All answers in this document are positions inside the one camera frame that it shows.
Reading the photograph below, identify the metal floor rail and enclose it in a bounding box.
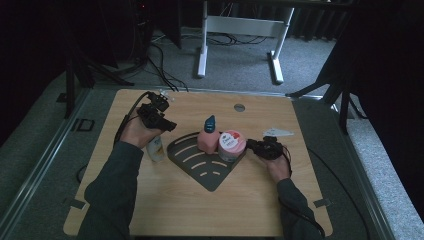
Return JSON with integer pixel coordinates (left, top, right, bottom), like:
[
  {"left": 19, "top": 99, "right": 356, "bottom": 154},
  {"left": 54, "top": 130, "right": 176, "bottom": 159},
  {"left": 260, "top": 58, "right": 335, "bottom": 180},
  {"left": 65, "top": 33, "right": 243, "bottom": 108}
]
[
  {"left": 328, "top": 99, "right": 398, "bottom": 240},
  {"left": 0, "top": 87, "right": 93, "bottom": 234}
]

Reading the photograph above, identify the black metal stand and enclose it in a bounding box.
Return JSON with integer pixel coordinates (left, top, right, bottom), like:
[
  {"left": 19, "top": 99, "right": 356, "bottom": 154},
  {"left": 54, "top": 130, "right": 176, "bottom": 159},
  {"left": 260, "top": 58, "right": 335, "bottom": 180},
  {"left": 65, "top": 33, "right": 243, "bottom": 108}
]
[
  {"left": 285, "top": 49, "right": 368, "bottom": 135},
  {"left": 62, "top": 46, "right": 135, "bottom": 120}
]

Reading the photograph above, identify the white desk frame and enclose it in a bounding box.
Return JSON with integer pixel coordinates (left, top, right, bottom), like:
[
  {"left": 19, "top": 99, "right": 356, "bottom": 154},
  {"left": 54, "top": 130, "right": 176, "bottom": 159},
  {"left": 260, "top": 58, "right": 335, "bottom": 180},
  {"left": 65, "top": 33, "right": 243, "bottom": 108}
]
[{"left": 196, "top": 0, "right": 296, "bottom": 85}]

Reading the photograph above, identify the black floor cable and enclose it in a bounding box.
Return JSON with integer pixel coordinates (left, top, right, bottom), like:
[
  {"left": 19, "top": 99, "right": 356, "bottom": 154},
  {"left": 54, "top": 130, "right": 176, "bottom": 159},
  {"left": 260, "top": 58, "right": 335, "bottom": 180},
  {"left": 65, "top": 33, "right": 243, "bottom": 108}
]
[{"left": 147, "top": 42, "right": 190, "bottom": 93}]

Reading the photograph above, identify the left hand-held gripper cable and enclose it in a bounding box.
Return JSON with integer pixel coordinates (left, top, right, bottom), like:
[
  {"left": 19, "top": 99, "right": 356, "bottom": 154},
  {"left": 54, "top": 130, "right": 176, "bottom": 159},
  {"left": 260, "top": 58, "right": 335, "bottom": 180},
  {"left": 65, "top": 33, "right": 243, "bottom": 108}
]
[{"left": 113, "top": 91, "right": 150, "bottom": 145}]

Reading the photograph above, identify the black computer tower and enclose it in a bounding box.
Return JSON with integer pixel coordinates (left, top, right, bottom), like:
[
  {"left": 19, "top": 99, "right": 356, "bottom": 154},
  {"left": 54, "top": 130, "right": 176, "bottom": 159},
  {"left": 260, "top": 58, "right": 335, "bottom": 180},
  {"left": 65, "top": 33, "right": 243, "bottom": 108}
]
[{"left": 132, "top": 0, "right": 155, "bottom": 65}]

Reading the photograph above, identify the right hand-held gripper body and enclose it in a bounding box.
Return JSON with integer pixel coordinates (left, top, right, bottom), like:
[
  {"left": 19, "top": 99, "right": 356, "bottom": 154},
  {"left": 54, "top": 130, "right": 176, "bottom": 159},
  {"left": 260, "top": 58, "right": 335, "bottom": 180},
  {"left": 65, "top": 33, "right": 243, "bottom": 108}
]
[{"left": 257, "top": 127, "right": 296, "bottom": 161}]

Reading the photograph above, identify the white bottle with blue cap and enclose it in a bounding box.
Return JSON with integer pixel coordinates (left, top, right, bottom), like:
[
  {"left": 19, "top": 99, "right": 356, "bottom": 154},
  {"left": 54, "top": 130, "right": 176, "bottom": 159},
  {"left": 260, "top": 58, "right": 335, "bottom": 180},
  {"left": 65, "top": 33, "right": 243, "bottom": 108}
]
[{"left": 145, "top": 134, "right": 166, "bottom": 164}]

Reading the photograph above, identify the black cable bundle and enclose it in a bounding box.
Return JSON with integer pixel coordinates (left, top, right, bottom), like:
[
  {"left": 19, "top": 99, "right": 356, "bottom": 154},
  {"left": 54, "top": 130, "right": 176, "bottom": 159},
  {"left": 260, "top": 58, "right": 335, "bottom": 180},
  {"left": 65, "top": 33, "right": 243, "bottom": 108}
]
[{"left": 205, "top": 31, "right": 269, "bottom": 47}]

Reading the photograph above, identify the pink lidded jar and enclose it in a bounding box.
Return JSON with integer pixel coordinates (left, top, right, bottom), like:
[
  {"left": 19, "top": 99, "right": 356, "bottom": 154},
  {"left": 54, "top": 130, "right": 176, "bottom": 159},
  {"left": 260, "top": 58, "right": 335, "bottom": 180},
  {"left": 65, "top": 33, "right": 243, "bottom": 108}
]
[{"left": 217, "top": 129, "right": 248, "bottom": 164}]

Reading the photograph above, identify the person's left hand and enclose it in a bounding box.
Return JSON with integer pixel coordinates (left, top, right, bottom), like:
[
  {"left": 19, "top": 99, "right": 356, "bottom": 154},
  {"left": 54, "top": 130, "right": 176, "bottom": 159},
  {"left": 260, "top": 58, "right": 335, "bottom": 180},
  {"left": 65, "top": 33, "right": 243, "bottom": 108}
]
[{"left": 119, "top": 107, "right": 165, "bottom": 150}]

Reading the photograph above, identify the person's right hand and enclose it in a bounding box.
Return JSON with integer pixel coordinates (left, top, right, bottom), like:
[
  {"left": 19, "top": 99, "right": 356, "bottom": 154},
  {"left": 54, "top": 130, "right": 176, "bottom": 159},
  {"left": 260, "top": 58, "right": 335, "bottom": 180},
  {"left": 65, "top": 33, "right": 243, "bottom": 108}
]
[{"left": 259, "top": 153, "right": 292, "bottom": 184}]

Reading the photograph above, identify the grey tape strip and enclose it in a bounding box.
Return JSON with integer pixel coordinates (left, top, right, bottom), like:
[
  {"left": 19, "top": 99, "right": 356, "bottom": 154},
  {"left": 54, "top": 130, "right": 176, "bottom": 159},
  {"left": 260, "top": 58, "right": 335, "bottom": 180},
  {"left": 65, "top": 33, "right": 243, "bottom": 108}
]
[
  {"left": 62, "top": 197, "right": 86, "bottom": 211},
  {"left": 313, "top": 198, "right": 332, "bottom": 209}
]

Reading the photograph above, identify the black curtain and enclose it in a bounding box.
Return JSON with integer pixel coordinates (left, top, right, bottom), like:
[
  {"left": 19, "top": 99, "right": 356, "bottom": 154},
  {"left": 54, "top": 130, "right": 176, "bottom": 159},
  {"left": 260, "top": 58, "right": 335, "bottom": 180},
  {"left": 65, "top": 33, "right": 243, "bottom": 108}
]
[
  {"left": 0, "top": 0, "right": 69, "bottom": 148},
  {"left": 333, "top": 0, "right": 424, "bottom": 214}
]

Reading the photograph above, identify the black fan-shaped slotted rack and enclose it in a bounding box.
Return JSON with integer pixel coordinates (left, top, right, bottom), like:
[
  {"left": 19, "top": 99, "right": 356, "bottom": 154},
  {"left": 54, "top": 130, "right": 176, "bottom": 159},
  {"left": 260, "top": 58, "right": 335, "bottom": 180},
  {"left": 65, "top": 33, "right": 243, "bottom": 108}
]
[{"left": 166, "top": 131, "right": 250, "bottom": 193}]

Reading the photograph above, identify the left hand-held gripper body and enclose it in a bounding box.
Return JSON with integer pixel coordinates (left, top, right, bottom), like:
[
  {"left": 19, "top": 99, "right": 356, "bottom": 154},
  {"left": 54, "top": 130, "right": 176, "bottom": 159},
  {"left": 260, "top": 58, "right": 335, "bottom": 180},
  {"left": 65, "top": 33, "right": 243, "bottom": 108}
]
[{"left": 136, "top": 89, "right": 176, "bottom": 131}]

